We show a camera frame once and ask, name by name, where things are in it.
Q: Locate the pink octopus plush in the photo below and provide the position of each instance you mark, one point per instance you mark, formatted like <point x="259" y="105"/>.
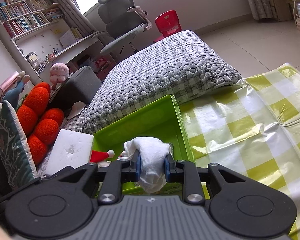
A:
<point x="59" y="72"/>

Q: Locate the red knitted plush pillow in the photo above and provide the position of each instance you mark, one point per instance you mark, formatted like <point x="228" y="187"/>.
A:
<point x="40" y="124"/>

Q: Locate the white cloth glove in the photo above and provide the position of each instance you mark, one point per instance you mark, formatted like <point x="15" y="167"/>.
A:
<point x="153" y="153"/>

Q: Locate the red plastic child chair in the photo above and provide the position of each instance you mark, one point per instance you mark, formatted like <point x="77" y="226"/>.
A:
<point x="167" y="24"/>

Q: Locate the pink box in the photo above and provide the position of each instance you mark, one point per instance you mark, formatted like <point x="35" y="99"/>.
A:
<point x="8" y="84"/>

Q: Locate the dark green patterned cushion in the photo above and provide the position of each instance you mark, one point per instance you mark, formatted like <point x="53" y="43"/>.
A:
<point x="14" y="150"/>

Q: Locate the green checked tablecloth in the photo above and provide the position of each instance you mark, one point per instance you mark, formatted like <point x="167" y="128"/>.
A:
<point x="252" y="128"/>

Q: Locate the blue plush toy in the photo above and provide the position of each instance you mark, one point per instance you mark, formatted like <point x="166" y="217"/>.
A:
<point x="12" y="96"/>

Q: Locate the red santa hat toy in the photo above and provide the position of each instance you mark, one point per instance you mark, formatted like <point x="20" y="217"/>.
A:
<point x="98" y="156"/>

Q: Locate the white paper scrap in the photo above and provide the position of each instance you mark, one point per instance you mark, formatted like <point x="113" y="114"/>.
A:
<point x="76" y="109"/>

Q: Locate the grey quilted cushion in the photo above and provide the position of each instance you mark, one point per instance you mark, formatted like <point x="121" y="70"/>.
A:
<point x="182" y="65"/>

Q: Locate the white foam block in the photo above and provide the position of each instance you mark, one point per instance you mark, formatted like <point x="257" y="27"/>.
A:
<point x="70" y="149"/>

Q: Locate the green plastic bin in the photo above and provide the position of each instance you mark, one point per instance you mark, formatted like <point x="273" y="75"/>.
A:
<point x="160" y="119"/>

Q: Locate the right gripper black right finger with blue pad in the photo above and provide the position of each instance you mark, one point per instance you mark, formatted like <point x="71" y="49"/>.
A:
<point x="185" y="173"/>

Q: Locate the white bookshelf desk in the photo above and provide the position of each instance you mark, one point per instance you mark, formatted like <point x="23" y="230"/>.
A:
<point x="40" y="33"/>

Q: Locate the grey office chair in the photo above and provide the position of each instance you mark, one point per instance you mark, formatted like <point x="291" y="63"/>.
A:
<point x="124" y="22"/>

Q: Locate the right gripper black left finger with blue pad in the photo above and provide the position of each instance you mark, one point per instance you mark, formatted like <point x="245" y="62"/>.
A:
<point x="118" y="173"/>

